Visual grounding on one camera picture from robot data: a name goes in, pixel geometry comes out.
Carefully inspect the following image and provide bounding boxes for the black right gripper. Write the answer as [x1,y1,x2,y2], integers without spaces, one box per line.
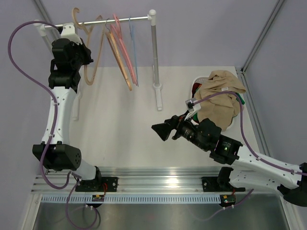
[152,110,209,151]

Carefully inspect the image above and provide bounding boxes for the beige wooden hanger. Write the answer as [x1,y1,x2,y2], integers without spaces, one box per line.
[71,7,105,85]

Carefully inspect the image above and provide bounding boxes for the beige t shirt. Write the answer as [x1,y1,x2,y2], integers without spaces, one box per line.
[194,70,246,131]

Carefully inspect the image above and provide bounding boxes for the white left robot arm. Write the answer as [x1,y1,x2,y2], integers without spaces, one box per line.
[32,38,103,192]

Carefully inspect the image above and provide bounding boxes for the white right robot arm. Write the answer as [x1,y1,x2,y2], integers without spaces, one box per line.
[152,115,307,207]

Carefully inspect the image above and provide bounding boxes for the orange wooden hanger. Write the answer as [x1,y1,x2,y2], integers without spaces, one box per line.
[105,24,132,91]

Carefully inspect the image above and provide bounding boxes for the thick pink plastic hanger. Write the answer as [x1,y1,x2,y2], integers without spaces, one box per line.
[111,13,138,86]

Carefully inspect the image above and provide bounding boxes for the green cloth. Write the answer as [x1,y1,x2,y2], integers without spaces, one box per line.
[194,83,245,127]

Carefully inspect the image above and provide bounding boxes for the dark red cloth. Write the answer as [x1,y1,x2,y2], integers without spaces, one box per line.
[191,82,204,125]

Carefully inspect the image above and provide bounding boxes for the silver clothes rack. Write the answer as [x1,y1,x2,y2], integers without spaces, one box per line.
[33,9,164,120]

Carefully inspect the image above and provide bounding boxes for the white laundry basket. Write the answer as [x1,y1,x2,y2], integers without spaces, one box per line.
[190,76,237,131]

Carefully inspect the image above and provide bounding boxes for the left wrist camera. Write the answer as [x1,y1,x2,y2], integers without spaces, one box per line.
[60,23,83,45]

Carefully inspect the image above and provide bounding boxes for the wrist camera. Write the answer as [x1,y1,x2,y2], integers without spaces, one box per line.
[185,98,201,120]
[60,23,83,45]

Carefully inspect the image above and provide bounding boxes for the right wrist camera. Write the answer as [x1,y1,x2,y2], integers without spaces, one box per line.
[185,98,201,120]

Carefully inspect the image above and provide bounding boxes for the aluminium frame post left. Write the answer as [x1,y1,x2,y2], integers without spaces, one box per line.
[31,0,60,51]

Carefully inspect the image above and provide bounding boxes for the aluminium frame post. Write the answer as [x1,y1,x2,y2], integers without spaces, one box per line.
[31,0,60,51]
[241,0,287,72]

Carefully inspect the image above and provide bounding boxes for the blue wire hanger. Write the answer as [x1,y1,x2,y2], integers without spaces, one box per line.
[129,17,139,86]

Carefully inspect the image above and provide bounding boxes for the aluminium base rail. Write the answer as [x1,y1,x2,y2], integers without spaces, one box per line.
[30,167,292,194]

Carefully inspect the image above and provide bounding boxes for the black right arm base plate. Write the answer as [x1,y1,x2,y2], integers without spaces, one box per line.
[201,176,246,192]

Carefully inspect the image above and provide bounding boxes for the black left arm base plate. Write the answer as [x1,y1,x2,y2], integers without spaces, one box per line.
[75,177,118,192]

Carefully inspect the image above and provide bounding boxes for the aluminium frame post right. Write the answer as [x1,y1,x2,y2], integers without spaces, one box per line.
[241,0,287,72]

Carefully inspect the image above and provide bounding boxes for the white slotted cable duct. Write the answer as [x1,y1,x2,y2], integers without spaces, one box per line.
[40,194,223,204]

